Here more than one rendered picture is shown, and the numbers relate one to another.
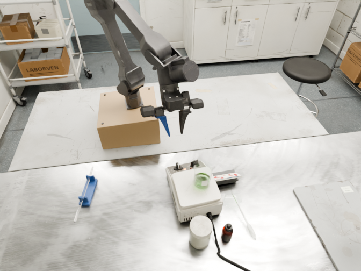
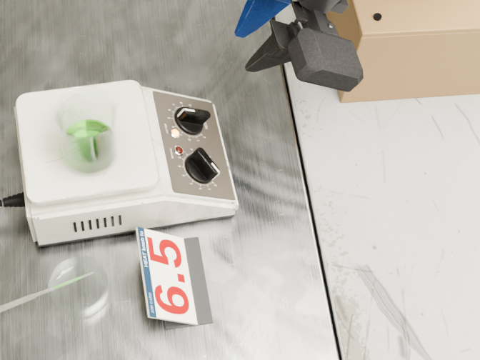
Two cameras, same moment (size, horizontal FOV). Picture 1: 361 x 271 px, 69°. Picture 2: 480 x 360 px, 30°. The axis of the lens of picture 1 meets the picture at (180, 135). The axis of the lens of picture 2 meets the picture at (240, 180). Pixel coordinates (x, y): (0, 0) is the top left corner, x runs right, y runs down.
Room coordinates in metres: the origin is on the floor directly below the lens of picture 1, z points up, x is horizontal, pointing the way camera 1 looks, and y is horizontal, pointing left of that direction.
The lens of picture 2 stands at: (0.55, -0.48, 1.70)
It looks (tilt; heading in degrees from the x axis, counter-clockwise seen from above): 60 degrees down; 83
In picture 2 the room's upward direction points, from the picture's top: 9 degrees clockwise
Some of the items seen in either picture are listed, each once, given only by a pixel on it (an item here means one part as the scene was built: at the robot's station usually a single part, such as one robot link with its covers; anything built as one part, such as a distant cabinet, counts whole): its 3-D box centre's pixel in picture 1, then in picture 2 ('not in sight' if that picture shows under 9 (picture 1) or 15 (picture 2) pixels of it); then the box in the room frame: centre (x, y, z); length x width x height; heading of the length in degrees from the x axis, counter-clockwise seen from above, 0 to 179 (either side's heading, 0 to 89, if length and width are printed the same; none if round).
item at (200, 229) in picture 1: (200, 233); not in sight; (0.33, -0.05, 0.94); 0.06 x 0.06 x 0.08
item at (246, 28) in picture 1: (246, 32); not in sight; (2.97, -0.73, 0.40); 0.24 x 0.01 x 0.30; 99
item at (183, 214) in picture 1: (193, 187); (116, 160); (0.48, -0.04, 0.94); 0.22 x 0.13 x 0.08; 14
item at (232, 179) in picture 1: (225, 175); (174, 275); (0.54, -0.15, 0.92); 0.09 x 0.06 x 0.04; 102
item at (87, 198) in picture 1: (87, 189); not in sight; (0.49, 0.29, 0.92); 0.10 x 0.03 x 0.04; 179
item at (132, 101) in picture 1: (132, 97); not in sight; (0.81, 0.18, 1.04); 0.07 x 0.07 x 0.06; 17
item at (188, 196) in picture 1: (195, 186); (86, 140); (0.45, -0.05, 0.98); 0.12 x 0.12 x 0.01; 14
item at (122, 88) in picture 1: (131, 83); not in sight; (0.81, 0.18, 1.10); 0.09 x 0.07 x 0.06; 140
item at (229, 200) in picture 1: (232, 199); (78, 287); (0.46, -0.16, 0.91); 0.06 x 0.06 x 0.02
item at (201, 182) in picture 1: (201, 175); (91, 131); (0.46, -0.06, 1.02); 0.06 x 0.05 x 0.08; 40
